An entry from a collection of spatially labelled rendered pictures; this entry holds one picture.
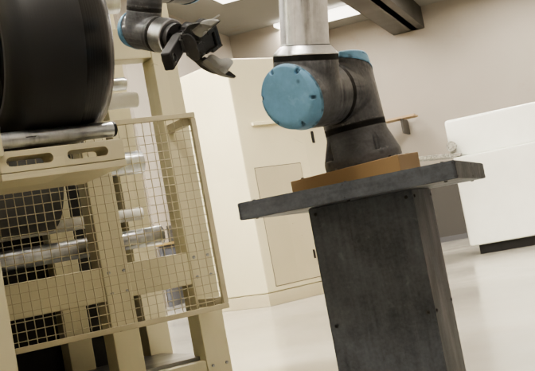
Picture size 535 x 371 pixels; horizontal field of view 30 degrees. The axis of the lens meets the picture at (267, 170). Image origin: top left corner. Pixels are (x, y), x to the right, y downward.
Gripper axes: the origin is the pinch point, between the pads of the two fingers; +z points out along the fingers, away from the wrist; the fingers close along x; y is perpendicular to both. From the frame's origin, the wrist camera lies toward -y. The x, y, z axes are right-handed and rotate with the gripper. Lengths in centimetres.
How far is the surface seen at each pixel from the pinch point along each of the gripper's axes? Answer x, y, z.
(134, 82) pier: 385, 453, -681
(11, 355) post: 67, -60, -50
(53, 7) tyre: -6, -2, -60
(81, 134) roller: 29, -11, -56
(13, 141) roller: 21, -28, -62
